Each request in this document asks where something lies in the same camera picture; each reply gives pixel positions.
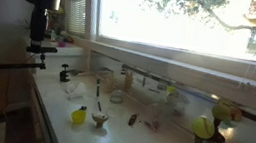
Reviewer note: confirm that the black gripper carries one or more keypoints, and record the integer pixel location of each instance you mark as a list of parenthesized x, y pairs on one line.
[(38, 26)]

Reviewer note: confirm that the yellow-green tennis ball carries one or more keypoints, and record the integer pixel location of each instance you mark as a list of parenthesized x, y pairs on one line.
[(203, 128)]

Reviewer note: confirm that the small yellow cup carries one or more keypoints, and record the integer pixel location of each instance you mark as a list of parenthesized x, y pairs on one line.
[(78, 116)]

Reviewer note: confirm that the clear glass cup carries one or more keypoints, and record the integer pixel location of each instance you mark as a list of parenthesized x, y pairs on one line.
[(117, 97)]

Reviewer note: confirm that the white window blind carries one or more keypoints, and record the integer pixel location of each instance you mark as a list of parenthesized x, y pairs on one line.
[(75, 15)]

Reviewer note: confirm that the black table clamp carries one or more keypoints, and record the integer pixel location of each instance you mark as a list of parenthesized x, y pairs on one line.
[(64, 73)]

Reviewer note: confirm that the black mounting rod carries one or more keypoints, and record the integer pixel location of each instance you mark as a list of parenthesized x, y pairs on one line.
[(22, 66)]

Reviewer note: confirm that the crumpled white cloth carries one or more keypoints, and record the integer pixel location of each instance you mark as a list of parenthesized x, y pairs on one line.
[(75, 90)]

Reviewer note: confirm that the green black marker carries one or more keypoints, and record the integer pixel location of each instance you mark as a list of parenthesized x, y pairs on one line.
[(98, 93)]

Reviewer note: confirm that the small brown object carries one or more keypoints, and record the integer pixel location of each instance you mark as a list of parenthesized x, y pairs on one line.
[(132, 120)]

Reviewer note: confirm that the clear plastic wrapper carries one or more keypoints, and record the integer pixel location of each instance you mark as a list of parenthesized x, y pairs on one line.
[(169, 103)]

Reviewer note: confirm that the black camera bar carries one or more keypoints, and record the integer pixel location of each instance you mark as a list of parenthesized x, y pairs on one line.
[(40, 49)]

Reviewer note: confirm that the white pedestal dish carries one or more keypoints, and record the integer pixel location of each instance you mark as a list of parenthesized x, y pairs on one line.
[(99, 119)]

